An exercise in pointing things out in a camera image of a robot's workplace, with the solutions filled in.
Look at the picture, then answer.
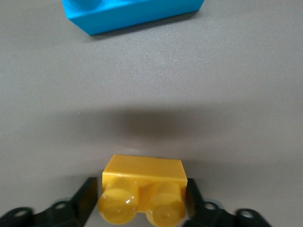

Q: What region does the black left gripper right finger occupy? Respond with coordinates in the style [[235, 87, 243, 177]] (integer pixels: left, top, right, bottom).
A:
[[184, 178, 273, 227]]

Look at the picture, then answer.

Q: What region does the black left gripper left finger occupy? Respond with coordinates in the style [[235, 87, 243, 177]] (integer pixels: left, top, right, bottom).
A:
[[0, 176, 98, 227]]

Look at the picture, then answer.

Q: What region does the yellow two-stud block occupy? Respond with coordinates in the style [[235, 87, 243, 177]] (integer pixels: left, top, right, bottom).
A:
[[98, 154, 189, 225]]

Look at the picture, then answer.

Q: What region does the blue three-stud block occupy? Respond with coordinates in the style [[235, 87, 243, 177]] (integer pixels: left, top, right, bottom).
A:
[[62, 0, 206, 36]]

